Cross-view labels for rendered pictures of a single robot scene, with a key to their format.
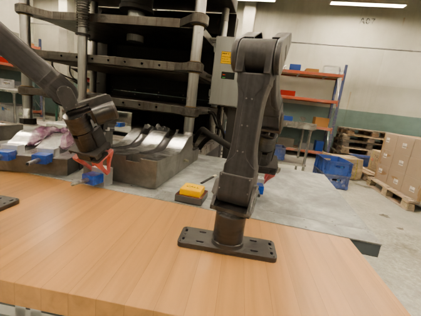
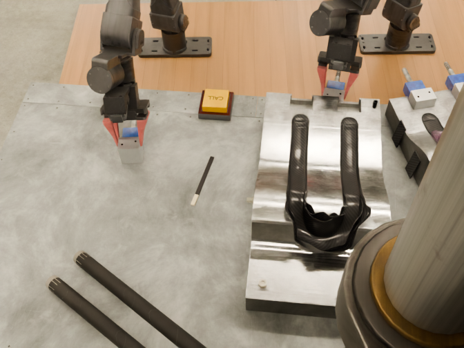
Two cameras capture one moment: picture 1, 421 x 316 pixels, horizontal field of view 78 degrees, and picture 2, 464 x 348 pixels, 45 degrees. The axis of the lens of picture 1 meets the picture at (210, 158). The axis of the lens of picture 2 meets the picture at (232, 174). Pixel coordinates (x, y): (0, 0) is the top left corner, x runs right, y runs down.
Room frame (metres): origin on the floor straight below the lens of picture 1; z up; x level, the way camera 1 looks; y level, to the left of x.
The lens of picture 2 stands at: (1.68, 0.03, 1.85)
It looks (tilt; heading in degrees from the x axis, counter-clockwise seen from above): 55 degrees down; 178
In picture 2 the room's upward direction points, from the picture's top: 3 degrees counter-clockwise
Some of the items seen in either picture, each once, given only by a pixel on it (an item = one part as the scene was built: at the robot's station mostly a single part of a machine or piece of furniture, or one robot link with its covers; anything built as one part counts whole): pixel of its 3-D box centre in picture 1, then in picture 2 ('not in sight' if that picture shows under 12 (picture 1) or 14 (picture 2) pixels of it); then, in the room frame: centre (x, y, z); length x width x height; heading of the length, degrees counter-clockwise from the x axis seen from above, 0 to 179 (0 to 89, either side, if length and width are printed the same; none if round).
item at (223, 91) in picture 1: (226, 158); not in sight; (1.69, -0.11, 0.74); 0.31 x 0.22 x 1.47; 79
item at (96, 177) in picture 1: (90, 179); (335, 88); (0.72, 0.34, 0.83); 0.13 x 0.05 x 0.05; 161
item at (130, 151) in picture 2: (256, 189); (132, 134); (0.81, -0.16, 0.83); 0.13 x 0.05 x 0.05; 176
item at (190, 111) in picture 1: (133, 109); not in sight; (2.02, 0.63, 0.96); 1.29 x 0.83 x 0.18; 79
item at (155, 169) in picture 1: (153, 149); (318, 190); (1.04, 0.24, 0.87); 0.50 x 0.26 x 0.14; 169
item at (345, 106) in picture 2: not in sight; (348, 110); (0.83, 0.34, 0.87); 0.05 x 0.05 x 0.04; 79
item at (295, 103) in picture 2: (136, 161); (301, 106); (0.81, 0.24, 0.87); 0.05 x 0.05 x 0.04; 79
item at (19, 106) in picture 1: (12, 112); not in sight; (5.13, 4.03, 0.42); 0.60 x 0.42 x 0.33; 73
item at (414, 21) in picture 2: not in sight; (402, 16); (0.56, 0.54, 0.90); 0.09 x 0.06 x 0.06; 32
